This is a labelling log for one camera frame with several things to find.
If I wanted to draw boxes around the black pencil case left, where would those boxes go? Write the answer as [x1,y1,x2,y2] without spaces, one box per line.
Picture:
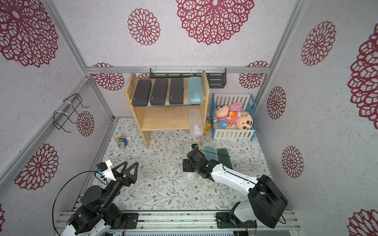
[132,79,152,107]

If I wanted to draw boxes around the teal pencil case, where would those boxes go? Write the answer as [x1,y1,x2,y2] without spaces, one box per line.
[202,147,218,161]

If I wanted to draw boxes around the light teal case top shelf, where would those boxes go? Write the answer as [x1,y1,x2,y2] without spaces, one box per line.
[188,76,204,105]

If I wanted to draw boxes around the clear pencil case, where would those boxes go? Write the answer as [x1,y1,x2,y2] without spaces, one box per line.
[183,144,196,181]
[189,109,203,137]

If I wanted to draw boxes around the black wire wall hanger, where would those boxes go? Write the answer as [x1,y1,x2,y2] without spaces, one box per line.
[52,93,89,133]

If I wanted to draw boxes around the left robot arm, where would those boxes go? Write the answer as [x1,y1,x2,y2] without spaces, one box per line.
[60,160,139,236]

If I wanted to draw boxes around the plush doll blue pants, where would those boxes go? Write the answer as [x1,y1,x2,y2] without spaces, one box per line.
[214,105,230,128]

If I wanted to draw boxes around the wooden two-tier shelf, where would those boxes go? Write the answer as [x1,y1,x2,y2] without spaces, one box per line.
[124,71,210,148]

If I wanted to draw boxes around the black pencil case right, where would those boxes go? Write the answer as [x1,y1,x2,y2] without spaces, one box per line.
[169,78,184,105]

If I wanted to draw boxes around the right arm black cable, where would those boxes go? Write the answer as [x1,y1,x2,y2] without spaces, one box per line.
[197,148,287,225]

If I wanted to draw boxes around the grey plush toy keychain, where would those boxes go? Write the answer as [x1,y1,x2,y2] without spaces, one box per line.
[116,136,131,148]

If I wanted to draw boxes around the black pencil case middle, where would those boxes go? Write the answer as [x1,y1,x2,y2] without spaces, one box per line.
[150,79,168,106]

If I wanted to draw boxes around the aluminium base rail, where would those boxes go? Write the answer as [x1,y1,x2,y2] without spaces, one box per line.
[51,210,302,236]

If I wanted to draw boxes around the dark green pencil case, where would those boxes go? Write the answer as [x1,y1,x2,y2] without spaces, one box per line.
[217,148,233,170]

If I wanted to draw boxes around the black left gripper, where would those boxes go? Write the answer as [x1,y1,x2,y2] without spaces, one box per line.
[101,162,138,210]

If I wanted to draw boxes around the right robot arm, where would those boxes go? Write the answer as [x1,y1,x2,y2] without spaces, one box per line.
[182,147,288,230]

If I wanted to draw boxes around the blue white toy crib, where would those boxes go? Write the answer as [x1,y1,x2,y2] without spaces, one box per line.
[210,94,257,140]

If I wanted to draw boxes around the pink plush pillow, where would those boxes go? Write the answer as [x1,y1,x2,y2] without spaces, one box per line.
[228,102,244,112]

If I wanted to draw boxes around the black wall rack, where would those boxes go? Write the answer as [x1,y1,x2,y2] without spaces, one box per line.
[149,68,227,89]

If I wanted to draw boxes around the black pencil case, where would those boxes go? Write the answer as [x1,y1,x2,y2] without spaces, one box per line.
[150,79,168,106]
[132,79,152,107]
[169,78,184,105]

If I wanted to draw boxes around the plush doll orange striped shirt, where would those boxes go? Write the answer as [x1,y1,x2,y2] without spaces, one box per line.
[227,112,253,130]

